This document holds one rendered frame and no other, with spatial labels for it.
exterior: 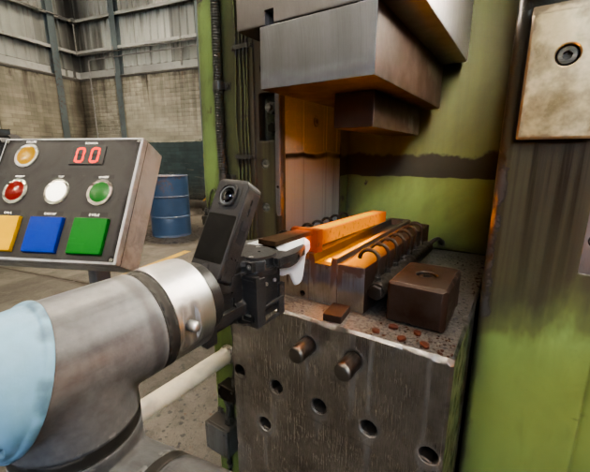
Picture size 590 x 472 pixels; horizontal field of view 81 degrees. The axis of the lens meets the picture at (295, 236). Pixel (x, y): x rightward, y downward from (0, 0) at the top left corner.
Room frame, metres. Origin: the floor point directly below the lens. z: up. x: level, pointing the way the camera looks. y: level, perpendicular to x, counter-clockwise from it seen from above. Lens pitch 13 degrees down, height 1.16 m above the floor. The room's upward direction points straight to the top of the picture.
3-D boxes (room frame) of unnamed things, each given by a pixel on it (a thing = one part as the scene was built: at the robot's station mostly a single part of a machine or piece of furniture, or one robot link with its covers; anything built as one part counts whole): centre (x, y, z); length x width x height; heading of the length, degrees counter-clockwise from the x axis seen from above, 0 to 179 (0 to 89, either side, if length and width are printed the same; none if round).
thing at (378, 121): (0.76, -0.18, 1.24); 0.30 x 0.07 x 0.06; 146
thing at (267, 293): (0.37, 0.07, 1.01); 0.12 x 0.08 x 0.09; 146
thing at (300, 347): (0.48, -0.01, 0.87); 0.04 x 0.03 x 0.03; 146
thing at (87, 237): (0.66, 0.41, 1.01); 0.07 x 0.05 x 0.07; 81
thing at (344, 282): (0.74, -0.14, 0.96); 0.42 x 0.20 x 0.09; 146
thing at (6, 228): (0.69, 0.61, 1.01); 0.07 x 0.05 x 0.07; 81
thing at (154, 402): (0.68, 0.31, 0.62); 0.44 x 0.05 x 0.05; 146
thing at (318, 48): (0.74, -0.14, 1.32); 0.42 x 0.20 x 0.10; 146
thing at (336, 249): (0.72, -0.16, 0.99); 0.42 x 0.05 x 0.01; 146
